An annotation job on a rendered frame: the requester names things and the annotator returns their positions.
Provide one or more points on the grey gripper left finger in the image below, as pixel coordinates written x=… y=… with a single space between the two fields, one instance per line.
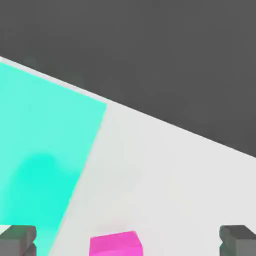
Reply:
x=16 y=242

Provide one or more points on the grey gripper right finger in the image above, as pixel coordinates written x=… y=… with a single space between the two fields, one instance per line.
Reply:
x=240 y=242

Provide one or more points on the large turquoise box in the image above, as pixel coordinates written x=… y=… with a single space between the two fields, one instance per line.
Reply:
x=40 y=140

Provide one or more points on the small magenta cube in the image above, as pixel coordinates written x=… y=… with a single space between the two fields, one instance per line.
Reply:
x=115 y=245

